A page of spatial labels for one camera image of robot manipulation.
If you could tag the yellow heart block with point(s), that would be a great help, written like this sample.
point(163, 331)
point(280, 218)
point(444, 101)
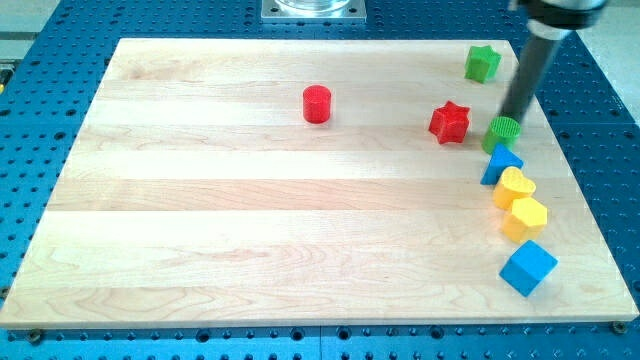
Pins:
point(512, 185)

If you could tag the blue triangle block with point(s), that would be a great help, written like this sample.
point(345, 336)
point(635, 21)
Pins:
point(501, 158)

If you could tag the yellow pentagon block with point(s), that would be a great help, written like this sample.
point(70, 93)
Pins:
point(524, 220)

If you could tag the red star block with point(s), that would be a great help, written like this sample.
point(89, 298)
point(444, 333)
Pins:
point(450, 122)

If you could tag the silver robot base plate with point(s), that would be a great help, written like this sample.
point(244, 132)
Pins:
point(313, 11)

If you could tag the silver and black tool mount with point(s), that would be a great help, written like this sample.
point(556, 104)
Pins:
point(555, 19)

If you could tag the black pusher rod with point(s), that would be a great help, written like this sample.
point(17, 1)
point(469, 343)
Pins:
point(535, 60)

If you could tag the green star block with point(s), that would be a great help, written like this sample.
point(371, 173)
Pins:
point(482, 63)

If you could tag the red cylinder block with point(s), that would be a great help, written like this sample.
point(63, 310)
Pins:
point(316, 104)

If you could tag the blue cube block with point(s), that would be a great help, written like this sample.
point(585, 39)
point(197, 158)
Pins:
point(527, 267)

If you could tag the wooden board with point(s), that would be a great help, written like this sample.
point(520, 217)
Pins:
point(197, 195)

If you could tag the green cylinder block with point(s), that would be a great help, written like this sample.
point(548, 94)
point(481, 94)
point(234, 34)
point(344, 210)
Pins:
point(502, 130)

